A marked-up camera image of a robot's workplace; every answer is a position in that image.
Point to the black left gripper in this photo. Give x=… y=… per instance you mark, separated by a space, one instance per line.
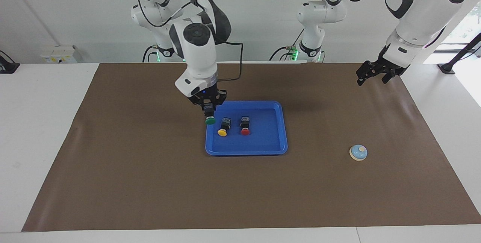
x=387 y=66

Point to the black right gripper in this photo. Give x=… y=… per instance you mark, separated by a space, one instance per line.
x=206 y=96

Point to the green push button switch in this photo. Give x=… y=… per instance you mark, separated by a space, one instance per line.
x=210 y=121

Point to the yellow push button switch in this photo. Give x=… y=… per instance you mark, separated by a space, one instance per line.
x=224 y=128

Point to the red push button switch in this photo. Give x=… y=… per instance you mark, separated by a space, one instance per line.
x=245 y=128

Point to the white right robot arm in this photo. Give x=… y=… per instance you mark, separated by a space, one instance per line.
x=199 y=55

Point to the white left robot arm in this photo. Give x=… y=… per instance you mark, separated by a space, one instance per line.
x=424 y=13

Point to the blue plastic tray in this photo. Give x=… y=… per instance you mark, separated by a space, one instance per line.
x=263 y=141

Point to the light blue desk bell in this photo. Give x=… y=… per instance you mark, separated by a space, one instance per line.
x=358 y=153

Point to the black angled stand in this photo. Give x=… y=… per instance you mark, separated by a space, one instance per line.
x=460 y=55

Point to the brown table mat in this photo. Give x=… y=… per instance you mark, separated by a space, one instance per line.
x=150 y=190

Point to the black stand foot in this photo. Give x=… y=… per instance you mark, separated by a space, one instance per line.
x=7 y=66

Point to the white wall socket box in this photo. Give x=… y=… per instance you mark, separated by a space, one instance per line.
x=58 y=55

